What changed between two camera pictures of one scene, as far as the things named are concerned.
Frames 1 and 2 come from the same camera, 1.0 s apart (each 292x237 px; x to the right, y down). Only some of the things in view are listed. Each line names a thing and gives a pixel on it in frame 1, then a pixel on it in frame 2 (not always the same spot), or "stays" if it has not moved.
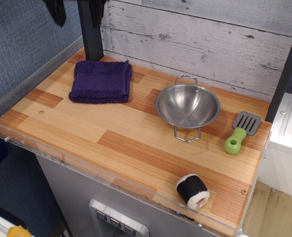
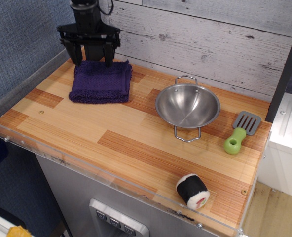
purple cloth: (101, 82) stays
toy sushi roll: (193, 190) stays
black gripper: (57, 10) → (89, 29)
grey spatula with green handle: (243, 123) stays
